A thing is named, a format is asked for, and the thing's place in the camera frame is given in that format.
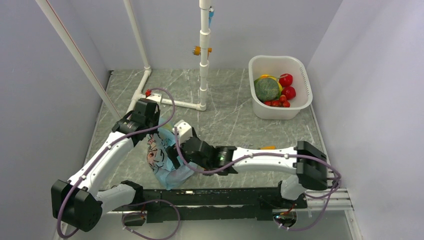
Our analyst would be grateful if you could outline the light blue plastic bag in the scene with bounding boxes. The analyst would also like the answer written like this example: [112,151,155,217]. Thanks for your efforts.
[146,121,195,190]

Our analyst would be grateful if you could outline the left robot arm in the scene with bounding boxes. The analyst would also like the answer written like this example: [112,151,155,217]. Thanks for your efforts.
[51,98,160,232]

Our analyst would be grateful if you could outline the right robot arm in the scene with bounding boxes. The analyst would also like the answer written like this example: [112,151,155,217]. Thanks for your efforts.
[172,126,329,208]

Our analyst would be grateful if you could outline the small red fake tomatoes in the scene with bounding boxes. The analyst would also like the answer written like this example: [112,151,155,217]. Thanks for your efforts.
[263,95,291,108]

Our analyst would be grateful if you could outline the yellow green fake fruit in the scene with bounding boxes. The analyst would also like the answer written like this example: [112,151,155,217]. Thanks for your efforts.
[253,74,284,92]

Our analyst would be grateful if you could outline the red fake apple lower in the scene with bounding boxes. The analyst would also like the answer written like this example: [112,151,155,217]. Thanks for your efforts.
[281,86,297,100]

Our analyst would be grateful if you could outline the red fake apple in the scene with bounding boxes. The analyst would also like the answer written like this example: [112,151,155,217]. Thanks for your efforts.
[281,86,297,100]
[278,73,294,88]

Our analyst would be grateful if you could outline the red fake apple upper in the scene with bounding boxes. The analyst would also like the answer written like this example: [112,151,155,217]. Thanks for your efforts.
[278,73,294,88]

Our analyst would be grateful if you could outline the white plastic basket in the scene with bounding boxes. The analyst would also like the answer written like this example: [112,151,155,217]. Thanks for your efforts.
[248,55,313,120]

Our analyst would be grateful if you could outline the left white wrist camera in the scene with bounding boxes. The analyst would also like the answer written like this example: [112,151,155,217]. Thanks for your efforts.
[145,89,163,104]

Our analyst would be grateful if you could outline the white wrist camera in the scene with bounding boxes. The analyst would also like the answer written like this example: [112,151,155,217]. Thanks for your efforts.
[145,89,163,104]
[174,120,194,144]

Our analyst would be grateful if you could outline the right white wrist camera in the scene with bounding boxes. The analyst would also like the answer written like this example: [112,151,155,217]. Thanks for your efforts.
[174,120,194,144]

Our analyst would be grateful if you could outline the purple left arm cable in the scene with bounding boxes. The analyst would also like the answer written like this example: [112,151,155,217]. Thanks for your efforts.
[56,87,176,239]

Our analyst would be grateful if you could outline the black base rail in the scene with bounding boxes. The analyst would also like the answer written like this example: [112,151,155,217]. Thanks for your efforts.
[116,185,308,223]

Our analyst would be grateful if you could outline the white PVC pipe frame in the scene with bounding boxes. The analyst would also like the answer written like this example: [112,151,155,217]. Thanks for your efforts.
[36,0,214,120]

